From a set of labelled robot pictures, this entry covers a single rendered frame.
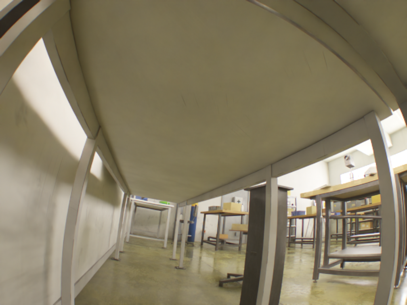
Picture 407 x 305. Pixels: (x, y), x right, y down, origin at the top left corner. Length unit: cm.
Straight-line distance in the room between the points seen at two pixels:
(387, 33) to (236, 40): 30
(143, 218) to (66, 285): 549
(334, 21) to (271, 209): 72
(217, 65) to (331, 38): 23
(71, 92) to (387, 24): 68
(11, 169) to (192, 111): 51
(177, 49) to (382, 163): 55
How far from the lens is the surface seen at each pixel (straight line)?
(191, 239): 606
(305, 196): 217
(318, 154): 69
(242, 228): 178
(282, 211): 122
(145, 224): 613
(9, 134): 51
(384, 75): 45
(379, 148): 56
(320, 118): 57
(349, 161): 207
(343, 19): 33
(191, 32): 35
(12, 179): 55
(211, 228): 656
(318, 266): 209
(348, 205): 522
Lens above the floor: 58
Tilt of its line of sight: 22 degrees up
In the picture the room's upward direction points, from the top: 6 degrees clockwise
